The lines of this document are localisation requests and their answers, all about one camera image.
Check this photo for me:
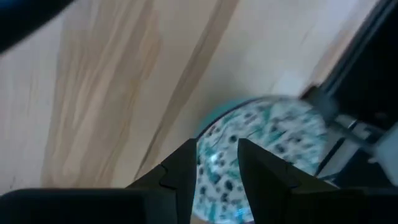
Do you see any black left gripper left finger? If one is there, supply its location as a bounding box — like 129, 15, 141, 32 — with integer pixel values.
0, 138, 198, 224

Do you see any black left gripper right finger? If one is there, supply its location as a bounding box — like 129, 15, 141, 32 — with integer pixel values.
237, 138, 398, 224

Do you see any teal floral ceramic bowl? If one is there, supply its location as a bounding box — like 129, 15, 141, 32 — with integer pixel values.
191, 96, 330, 224

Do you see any black aluminium table frame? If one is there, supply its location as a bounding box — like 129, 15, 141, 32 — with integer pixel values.
300, 0, 398, 187

